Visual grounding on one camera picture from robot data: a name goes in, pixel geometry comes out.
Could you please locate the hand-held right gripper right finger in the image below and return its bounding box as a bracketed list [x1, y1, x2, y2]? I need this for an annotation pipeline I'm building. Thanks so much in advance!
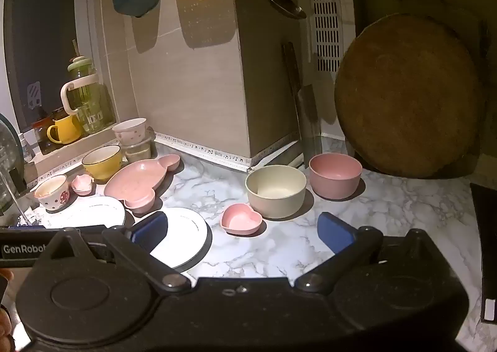
[294, 212, 439, 294]

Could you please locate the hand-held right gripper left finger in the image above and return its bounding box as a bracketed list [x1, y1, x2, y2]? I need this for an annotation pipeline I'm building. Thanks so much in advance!
[41, 211, 193, 292]

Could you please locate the white plate with black rim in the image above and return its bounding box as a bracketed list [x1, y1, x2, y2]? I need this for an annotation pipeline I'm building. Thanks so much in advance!
[132, 207, 209, 270]
[37, 196, 127, 229]

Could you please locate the pink bear-shaped plate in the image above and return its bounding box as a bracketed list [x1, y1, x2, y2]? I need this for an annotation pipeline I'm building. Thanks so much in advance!
[103, 154, 181, 215]

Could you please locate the pink heart-shaped dish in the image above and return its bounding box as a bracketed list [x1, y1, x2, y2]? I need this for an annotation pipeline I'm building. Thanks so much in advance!
[220, 203, 263, 236]

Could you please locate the person's left hand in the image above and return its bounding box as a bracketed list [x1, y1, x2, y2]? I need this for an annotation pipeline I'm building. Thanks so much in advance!
[0, 305, 11, 339]

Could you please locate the white bowl with red dots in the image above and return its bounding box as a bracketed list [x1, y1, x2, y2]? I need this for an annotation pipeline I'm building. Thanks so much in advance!
[33, 174, 71, 212]

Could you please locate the beige bowl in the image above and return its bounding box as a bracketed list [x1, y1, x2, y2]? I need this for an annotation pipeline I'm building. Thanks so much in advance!
[245, 165, 308, 220]

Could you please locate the yellow bowl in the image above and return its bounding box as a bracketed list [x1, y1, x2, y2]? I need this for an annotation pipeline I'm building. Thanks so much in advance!
[81, 144, 123, 182]

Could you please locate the clear glass container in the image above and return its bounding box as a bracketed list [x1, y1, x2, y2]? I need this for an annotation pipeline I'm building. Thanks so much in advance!
[122, 134, 156, 164]

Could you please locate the small pink flower dish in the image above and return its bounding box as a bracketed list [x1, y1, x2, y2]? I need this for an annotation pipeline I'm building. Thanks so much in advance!
[71, 174, 94, 197]

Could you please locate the glass pot lid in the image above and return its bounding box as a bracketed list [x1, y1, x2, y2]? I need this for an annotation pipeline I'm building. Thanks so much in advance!
[0, 113, 29, 217]

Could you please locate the patterned sealing tape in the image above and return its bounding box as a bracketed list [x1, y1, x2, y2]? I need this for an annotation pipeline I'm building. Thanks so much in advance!
[153, 130, 304, 173]

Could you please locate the white bowl with pink dots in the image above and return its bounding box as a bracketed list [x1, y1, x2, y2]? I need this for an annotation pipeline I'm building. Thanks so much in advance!
[112, 117, 147, 145]

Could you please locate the dark glass jar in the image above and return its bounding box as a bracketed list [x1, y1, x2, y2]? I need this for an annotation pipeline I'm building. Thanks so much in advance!
[32, 107, 66, 155]

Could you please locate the metal cleaver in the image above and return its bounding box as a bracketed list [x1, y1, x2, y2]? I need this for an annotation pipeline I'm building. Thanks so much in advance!
[281, 41, 324, 169]

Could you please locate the yellow mug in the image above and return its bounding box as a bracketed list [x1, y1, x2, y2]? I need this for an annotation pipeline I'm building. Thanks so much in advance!
[47, 114, 83, 145]

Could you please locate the green glass pitcher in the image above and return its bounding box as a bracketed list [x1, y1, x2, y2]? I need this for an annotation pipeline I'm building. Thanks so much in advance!
[60, 39, 117, 136]

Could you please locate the black appliance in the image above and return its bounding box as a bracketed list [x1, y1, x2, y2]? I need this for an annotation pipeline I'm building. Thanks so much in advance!
[469, 182, 497, 325]

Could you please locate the round wooden cutting board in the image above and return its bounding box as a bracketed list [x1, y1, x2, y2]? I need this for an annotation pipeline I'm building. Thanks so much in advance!
[334, 13, 484, 179]

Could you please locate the window sticker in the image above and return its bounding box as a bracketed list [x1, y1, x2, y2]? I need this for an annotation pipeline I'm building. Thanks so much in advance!
[27, 81, 42, 109]

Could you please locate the white vent grille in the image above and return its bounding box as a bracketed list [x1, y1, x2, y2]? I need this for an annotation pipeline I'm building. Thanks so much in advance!
[308, 0, 346, 73]

